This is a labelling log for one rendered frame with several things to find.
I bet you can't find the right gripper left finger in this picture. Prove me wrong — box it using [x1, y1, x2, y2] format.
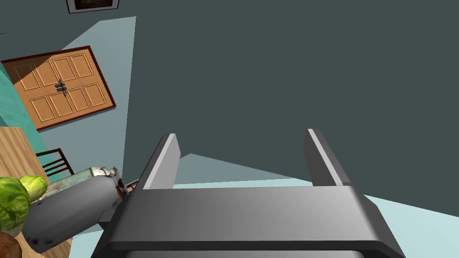
[143, 133, 181, 190]

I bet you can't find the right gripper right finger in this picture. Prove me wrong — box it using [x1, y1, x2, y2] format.
[303, 128, 352, 187]

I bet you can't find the grey metal spray can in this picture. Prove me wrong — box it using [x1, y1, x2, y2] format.
[21, 166, 127, 254]

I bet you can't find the dark wooden chair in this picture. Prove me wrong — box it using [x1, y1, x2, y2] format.
[35, 148, 74, 177]

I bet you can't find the brown panelled double door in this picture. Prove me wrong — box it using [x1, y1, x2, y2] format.
[1, 45, 117, 131]

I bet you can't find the wooden table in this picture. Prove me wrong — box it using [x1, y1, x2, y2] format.
[0, 126, 74, 258]

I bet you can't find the green lettuce head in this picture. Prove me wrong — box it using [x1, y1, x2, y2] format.
[0, 175, 49, 237]

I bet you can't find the brown round fruit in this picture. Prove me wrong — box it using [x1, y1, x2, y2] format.
[0, 232, 23, 258]

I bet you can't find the framed wall picture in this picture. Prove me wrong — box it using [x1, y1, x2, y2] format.
[66, 0, 120, 14]

